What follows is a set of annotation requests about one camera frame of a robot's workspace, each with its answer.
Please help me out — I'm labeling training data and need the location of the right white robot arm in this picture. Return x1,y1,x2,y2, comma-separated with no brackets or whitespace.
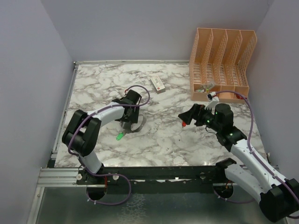
178,103,299,222

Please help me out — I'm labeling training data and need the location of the aluminium rail frame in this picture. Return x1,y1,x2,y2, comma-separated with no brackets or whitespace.
25,61,85,224

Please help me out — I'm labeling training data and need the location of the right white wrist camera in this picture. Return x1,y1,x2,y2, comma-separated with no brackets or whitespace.
205,91,219,110

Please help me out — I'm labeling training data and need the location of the small white cardboard box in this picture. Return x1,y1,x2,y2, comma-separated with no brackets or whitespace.
150,76,166,94

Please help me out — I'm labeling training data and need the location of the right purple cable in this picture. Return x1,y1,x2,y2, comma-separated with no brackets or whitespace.
214,91,299,220

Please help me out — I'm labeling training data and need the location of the clear bag of items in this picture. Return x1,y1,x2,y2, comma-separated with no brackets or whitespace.
197,81,215,93

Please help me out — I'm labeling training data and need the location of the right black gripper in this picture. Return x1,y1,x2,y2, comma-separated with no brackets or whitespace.
178,103,222,132

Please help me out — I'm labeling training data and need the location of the large grey keyring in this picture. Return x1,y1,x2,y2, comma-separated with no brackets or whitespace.
128,115,147,133

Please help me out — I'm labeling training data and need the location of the green key tag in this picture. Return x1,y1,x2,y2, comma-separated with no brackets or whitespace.
116,132,125,140

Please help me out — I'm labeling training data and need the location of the small red box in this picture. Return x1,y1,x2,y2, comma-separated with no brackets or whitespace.
235,93,247,100

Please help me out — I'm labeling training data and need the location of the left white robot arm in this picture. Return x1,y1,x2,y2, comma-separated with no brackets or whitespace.
62,90,142,184

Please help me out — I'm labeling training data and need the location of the orange plastic file organizer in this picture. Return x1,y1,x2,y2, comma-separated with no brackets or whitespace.
189,28,257,104

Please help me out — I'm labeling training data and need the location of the black metal base frame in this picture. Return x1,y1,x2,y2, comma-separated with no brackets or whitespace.
48,158,243,194

